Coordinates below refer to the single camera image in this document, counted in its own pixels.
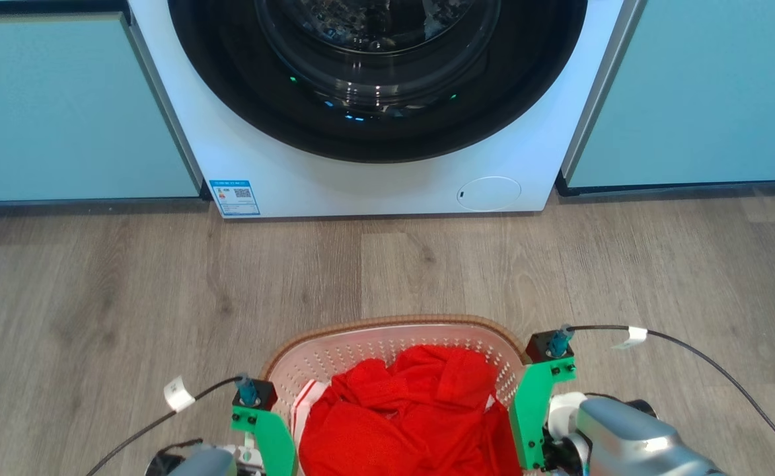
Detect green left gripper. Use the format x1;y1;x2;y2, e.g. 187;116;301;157
231;406;296;476

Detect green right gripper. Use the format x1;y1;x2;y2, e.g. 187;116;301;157
509;356;577;471

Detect pink perforated laundry basket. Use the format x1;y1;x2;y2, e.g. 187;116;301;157
259;314;535;476

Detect white cloth with red stripes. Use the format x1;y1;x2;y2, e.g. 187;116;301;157
291;379;330;445

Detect red mesh garment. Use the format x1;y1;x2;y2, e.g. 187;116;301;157
299;344;524;476

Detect round white filter cover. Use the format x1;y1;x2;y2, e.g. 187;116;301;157
456;176;523;213

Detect blue energy label sticker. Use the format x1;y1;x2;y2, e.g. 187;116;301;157
209;179;261;218

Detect white front-load washing machine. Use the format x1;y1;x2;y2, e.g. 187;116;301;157
128;0;628;219

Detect black round washer door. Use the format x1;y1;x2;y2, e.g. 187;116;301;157
168;0;589;164

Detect teal cabinet with grey edge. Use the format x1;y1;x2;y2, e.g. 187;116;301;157
556;0;775;197

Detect teal cabinet with dark plinth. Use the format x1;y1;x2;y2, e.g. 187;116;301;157
0;0;204;204

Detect white left cable tag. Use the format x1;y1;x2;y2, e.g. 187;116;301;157
163;376;196;413

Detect white cable tag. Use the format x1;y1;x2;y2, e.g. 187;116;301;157
611;326;648;350
163;376;196;413

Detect white right cable tag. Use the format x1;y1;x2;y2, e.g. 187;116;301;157
611;326;648;350

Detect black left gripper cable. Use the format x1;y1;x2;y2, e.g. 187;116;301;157
85;376;245;476

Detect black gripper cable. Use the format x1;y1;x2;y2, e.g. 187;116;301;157
85;376;245;476
568;324;775;471

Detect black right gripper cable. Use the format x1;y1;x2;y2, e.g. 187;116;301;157
568;324;775;471

